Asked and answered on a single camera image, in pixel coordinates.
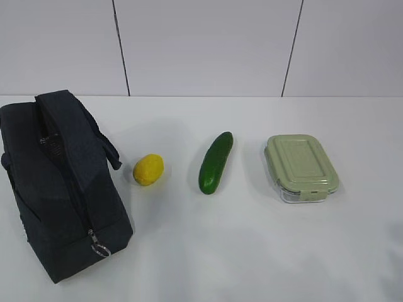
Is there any green cucumber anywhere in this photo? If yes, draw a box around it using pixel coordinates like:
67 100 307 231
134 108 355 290
198 131 234 195

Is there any yellow lemon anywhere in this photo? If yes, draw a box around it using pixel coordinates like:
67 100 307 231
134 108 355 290
132 154 164 186

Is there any glass container with green lid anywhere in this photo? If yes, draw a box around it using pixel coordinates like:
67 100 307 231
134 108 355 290
264 134 339 204

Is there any dark navy insulated lunch bag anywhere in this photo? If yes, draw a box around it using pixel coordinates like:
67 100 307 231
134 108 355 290
1 90 133 283

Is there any metal zipper pull ring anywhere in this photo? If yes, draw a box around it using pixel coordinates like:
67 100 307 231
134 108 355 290
88 229 112 259

